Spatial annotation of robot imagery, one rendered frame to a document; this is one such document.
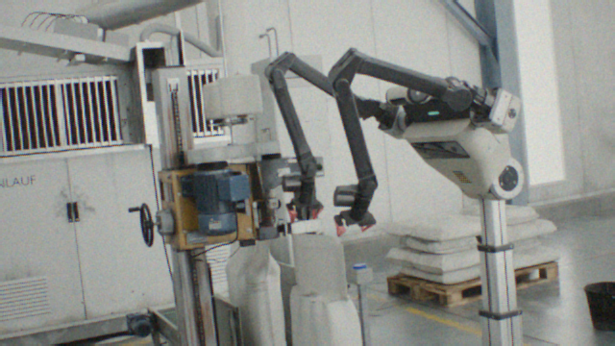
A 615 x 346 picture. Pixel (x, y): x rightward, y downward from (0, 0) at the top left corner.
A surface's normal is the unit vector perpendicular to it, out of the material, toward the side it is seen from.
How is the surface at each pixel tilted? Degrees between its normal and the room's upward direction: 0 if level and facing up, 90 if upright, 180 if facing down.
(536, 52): 90
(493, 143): 90
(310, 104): 90
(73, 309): 90
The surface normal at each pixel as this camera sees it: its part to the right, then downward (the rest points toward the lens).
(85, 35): 0.30, -0.01
